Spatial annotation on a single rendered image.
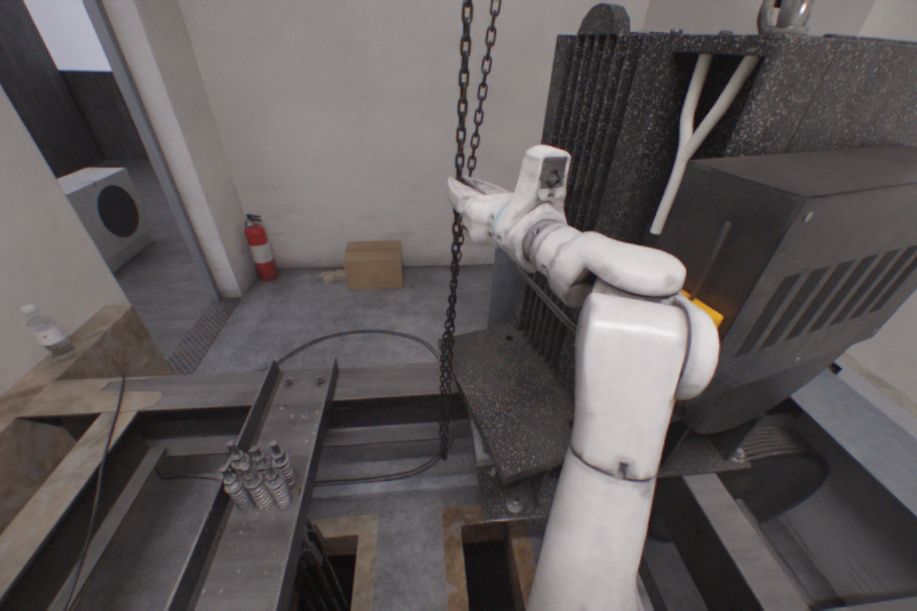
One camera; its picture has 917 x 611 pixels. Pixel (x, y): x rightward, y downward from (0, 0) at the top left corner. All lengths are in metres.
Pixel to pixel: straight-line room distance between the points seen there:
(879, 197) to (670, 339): 0.36
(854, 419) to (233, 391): 1.98
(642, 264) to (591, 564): 0.22
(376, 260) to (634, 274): 2.58
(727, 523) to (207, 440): 1.60
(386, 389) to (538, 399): 0.54
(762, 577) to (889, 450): 0.68
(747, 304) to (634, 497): 0.28
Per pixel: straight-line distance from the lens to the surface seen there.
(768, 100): 0.60
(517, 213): 0.41
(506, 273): 1.26
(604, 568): 0.32
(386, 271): 2.86
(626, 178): 0.70
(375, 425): 1.46
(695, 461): 1.28
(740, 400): 0.76
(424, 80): 2.82
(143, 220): 4.41
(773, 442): 1.53
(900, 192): 0.62
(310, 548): 1.30
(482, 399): 0.90
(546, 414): 0.90
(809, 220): 0.49
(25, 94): 7.41
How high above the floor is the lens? 1.59
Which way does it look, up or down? 36 degrees down
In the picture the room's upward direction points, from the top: 2 degrees clockwise
